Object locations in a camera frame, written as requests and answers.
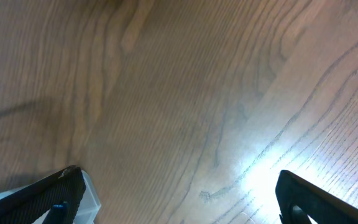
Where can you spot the clear plastic storage container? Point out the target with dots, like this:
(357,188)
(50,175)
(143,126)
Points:
(89,205)

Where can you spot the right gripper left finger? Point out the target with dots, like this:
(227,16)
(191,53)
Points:
(58,196)

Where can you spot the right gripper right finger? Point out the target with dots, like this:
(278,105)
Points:
(301,202)

